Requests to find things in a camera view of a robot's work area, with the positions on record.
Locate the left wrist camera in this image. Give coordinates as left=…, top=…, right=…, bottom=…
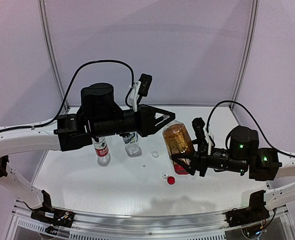
left=125, top=73, right=154, bottom=112

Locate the aluminium front rail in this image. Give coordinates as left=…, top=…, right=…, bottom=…
left=5, top=205, right=295, bottom=240

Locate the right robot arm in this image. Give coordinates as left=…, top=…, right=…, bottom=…
left=171, top=125, right=295, bottom=210

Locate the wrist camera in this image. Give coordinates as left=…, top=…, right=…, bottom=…
left=191, top=117, right=216, bottom=156
left=125, top=73, right=154, bottom=112

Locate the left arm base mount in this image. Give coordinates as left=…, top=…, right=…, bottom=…
left=30, top=190, right=75, bottom=235

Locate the clear bottle green blue label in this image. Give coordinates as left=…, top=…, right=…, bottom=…
left=122, top=132, right=142, bottom=157

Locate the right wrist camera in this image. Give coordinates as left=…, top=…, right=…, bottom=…
left=191, top=117, right=216, bottom=156

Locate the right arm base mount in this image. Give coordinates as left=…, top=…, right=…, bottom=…
left=225, top=190, right=270, bottom=228

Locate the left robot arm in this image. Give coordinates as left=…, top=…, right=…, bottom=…
left=0, top=83, right=176, bottom=213

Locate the red bottle cap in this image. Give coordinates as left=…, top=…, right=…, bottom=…
left=166, top=176, right=176, bottom=185

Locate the clear bottle red label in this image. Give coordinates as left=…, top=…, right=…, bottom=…
left=92, top=137, right=111, bottom=167

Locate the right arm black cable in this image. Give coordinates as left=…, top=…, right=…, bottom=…
left=205, top=100, right=295, bottom=159

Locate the right aluminium frame post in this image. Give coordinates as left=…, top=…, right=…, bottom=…
left=231, top=0, right=260, bottom=102

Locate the left aluminium frame post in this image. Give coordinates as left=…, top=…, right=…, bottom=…
left=37, top=0, right=65, bottom=100

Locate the amber tea bottle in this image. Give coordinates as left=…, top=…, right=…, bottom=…
left=162, top=120, right=195, bottom=175

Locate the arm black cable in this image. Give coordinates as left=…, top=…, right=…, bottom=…
left=0, top=59, right=136, bottom=133
left=205, top=100, right=295, bottom=159

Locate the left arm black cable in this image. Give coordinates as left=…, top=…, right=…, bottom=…
left=0, top=59, right=136, bottom=133

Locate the blue white bottle cap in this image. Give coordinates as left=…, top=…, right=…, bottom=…
left=150, top=150, right=159, bottom=158

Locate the white tea bottle cap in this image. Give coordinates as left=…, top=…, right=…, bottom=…
left=161, top=172, right=169, bottom=179

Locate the aluminium frame post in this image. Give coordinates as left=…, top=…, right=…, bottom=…
left=231, top=0, right=260, bottom=102
left=37, top=0, right=65, bottom=100

